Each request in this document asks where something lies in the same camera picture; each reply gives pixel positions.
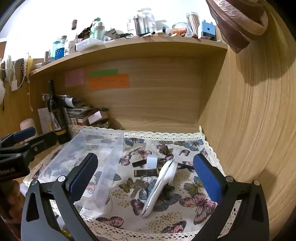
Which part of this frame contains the glass bowl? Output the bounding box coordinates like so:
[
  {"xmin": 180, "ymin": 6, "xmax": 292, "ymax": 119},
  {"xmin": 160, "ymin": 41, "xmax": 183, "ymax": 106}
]
[{"xmin": 172, "ymin": 22, "xmax": 192, "ymax": 35}]

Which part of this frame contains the white handheld massager device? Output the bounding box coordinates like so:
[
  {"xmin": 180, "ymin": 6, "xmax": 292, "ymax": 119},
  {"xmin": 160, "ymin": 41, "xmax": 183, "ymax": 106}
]
[{"xmin": 141, "ymin": 160, "xmax": 178, "ymax": 217}]

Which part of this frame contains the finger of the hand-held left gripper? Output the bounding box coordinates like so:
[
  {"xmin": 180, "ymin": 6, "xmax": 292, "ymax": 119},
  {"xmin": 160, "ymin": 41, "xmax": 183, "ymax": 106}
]
[
  {"xmin": 0, "ymin": 127, "xmax": 37, "ymax": 151},
  {"xmin": 14, "ymin": 132, "xmax": 58, "ymax": 163}
]

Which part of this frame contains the small white cylinder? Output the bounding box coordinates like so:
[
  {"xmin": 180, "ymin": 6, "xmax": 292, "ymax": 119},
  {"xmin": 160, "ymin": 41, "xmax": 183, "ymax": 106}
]
[{"xmin": 147, "ymin": 156, "xmax": 158, "ymax": 169}]

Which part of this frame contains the white handwritten note sheet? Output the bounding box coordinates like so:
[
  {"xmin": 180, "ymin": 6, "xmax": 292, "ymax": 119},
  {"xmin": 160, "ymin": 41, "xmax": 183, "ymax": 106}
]
[{"xmin": 37, "ymin": 108, "xmax": 50, "ymax": 135}]

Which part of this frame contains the green paper note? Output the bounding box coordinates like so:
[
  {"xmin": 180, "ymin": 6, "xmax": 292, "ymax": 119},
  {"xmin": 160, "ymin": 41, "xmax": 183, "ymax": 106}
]
[{"xmin": 91, "ymin": 69, "xmax": 119, "ymax": 77}]

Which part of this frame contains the cream plastic bottle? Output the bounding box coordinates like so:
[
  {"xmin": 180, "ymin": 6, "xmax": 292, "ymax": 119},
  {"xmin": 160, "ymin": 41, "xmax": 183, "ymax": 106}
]
[{"xmin": 20, "ymin": 118, "xmax": 37, "ymax": 139}]

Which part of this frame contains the glass jar with sticks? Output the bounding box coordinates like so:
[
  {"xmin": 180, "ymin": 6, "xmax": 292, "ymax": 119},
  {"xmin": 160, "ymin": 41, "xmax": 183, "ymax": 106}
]
[{"xmin": 186, "ymin": 11, "xmax": 200, "ymax": 36}]

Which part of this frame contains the dark wine bottle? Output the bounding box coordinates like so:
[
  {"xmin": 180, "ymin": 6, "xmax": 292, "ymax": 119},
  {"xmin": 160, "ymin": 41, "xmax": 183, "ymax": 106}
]
[{"xmin": 47, "ymin": 80, "xmax": 70, "ymax": 144}]

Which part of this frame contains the pink paper note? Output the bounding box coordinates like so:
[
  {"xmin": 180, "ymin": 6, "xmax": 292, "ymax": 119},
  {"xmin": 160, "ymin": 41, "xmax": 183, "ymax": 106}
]
[{"xmin": 65, "ymin": 68, "xmax": 85, "ymax": 87}]

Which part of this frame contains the clear plastic packaging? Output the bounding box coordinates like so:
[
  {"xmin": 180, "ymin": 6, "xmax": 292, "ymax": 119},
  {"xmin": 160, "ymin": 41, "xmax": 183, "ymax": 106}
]
[{"xmin": 127, "ymin": 8, "xmax": 156, "ymax": 36}]

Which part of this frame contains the stack of papers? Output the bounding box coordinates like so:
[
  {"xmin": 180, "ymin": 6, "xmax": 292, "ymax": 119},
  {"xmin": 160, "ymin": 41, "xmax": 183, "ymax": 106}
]
[{"xmin": 42, "ymin": 94, "xmax": 93, "ymax": 127}]

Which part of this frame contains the white plastic tray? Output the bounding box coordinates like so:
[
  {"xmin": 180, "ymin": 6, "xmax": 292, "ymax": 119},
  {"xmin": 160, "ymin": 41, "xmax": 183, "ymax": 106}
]
[{"xmin": 75, "ymin": 38, "xmax": 105, "ymax": 51}]

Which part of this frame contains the orange paper note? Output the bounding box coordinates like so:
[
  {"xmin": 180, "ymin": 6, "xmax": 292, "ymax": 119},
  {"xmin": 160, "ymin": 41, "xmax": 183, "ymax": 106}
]
[{"xmin": 88, "ymin": 74, "xmax": 129, "ymax": 90}]

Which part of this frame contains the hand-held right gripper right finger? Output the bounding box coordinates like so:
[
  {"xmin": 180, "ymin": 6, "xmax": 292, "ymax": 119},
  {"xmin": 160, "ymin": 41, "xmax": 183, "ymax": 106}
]
[{"xmin": 192, "ymin": 153, "xmax": 270, "ymax": 241}]

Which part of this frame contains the lace ribbon strip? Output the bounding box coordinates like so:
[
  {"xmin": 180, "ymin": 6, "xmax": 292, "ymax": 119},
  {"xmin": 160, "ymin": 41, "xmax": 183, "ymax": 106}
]
[{"xmin": 18, "ymin": 58, "xmax": 26, "ymax": 88}]

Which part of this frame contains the printed card box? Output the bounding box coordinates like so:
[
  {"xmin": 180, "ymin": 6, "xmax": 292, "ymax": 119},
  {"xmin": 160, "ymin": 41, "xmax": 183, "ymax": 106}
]
[{"xmin": 69, "ymin": 117, "xmax": 88, "ymax": 127}]

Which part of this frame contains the blue pencil sharpener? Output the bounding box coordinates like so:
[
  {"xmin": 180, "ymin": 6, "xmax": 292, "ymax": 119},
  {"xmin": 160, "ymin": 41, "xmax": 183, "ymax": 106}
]
[{"xmin": 201, "ymin": 21, "xmax": 216, "ymax": 40}]

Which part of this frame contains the teal bottle with blue beads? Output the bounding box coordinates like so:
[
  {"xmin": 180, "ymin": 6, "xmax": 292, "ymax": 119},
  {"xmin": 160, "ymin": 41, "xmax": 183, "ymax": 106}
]
[{"xmin": 52, "ymin": 40, "xmax": 61, "ymax": 59}]

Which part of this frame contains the butterfly print lace cloth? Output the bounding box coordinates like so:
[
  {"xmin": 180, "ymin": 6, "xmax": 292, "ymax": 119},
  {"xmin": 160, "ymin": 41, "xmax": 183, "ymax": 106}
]
[{"xmin": 23, "ymin": 125, "xmax": 242, "ymax": 241}]

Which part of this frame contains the white paper box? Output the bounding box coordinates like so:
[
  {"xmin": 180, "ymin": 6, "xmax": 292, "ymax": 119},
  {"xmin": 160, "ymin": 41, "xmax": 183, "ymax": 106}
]
[{"xmin": 88, "ymin": 111, "xmax": 109, "ymax": 124}]

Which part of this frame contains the clear plastic storage box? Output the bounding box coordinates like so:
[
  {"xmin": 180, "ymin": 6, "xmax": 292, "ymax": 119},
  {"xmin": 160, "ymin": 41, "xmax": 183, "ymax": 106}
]
[{"xmin": 38, "ymin": 128, "xmax": 125, "ymax": 207}]

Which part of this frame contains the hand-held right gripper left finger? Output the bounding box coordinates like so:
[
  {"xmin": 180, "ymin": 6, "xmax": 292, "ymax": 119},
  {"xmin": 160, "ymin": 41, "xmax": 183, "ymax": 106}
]
[{"xmin": 21, "ymin": 152, "xmax": 100, "ymax": 241}]

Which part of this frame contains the bunch of metal keys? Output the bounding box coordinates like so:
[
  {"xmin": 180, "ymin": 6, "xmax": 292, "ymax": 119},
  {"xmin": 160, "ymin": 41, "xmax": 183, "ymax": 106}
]
[{"xmin": 129, "ymin": 175, "xmax": 153, "ymax": 200}]

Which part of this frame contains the pile of small metal trinkets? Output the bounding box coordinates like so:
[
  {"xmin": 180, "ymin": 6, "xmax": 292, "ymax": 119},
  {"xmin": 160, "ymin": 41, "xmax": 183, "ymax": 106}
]
[{"xmin": 92, "ymin": 118, "xmax": 110, "ymax": 128}]

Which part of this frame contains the brown hanging bag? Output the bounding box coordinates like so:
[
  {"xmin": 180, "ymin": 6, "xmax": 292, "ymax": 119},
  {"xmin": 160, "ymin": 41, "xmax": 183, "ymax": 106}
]
[{"xmin": 206, "ymin": 0, "xmax": 269, "ymax": 54}]

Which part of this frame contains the person's left hand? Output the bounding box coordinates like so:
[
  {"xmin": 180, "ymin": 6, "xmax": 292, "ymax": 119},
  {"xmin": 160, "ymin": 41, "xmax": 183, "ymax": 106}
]
[{"xmin": 0, "ymin": 179, "xmax": 22, "ymax": 220}]

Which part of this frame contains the green glass bottle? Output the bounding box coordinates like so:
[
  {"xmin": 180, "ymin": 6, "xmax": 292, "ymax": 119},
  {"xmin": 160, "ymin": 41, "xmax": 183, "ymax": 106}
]
[{"xmin": 90, "ymin": 19, "xmax": 105, "ymax": 40}]

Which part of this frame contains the wooden shelf board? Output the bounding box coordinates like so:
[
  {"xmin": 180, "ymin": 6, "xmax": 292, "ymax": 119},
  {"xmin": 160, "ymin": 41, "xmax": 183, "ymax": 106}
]
[{"xmin": 29, "ymin": 36, "xmax": 228, "ymax": 76}]

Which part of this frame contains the dark lighter with gold band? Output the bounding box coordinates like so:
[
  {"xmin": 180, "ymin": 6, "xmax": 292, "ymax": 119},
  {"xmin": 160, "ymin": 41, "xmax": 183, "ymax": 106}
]
[{"xmin": 134, "ymin": 169, "xmax": 160, "ymax": 178}]

